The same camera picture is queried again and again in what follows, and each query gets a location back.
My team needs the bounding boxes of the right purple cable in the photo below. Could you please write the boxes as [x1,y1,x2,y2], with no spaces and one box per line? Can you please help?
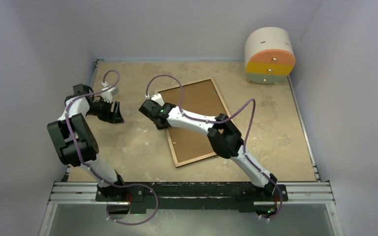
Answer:
[145,74,284,222]

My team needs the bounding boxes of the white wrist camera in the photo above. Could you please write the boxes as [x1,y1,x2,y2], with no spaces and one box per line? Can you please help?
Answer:
[145,93,164,106]
[100,82,119,103]

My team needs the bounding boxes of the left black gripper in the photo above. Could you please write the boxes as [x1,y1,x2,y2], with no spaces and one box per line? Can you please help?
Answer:
[86,97,123,124]

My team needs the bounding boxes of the brown backing board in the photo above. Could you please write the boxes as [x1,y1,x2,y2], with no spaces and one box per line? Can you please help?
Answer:
[158,80,230,164]

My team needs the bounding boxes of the aluminium rail frame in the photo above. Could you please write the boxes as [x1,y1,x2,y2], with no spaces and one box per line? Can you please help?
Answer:
[39,182,344,236]

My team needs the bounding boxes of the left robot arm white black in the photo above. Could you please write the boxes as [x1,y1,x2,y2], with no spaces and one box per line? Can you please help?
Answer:
[47,83,127,201]

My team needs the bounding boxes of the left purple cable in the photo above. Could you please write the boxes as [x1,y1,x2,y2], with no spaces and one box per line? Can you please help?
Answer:
[63,69,159,226]

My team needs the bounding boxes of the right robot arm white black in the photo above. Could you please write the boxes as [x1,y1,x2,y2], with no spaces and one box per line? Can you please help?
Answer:
[139,99,277,200]

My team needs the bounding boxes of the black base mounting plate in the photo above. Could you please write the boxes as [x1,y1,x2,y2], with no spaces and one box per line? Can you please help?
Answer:
[95,182,288,215]

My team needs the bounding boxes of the black wooden picture frame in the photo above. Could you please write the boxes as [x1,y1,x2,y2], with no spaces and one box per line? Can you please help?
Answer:
[154,77,233,169]

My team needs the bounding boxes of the purple cable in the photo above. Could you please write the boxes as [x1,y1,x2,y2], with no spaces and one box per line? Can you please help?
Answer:
[145,74,284,222]
[63,69,159,226]

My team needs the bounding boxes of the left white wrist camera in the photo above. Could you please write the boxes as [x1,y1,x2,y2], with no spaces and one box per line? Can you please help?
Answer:
[100,82,119,103]

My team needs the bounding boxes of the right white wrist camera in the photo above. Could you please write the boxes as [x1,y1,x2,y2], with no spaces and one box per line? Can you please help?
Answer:
[145,93,164,106]

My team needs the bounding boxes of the round cream drawer cabinet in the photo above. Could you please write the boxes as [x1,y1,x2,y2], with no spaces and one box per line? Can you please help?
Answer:
[244,27,296,84]

